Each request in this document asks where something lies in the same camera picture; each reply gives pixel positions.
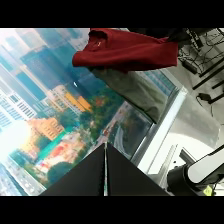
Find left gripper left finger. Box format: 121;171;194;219
40;142;107;197

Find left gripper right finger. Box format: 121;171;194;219
106;142;170;197

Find grey garment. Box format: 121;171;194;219
89;67;172;125

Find red T-shirt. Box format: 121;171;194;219
71;28;180;75

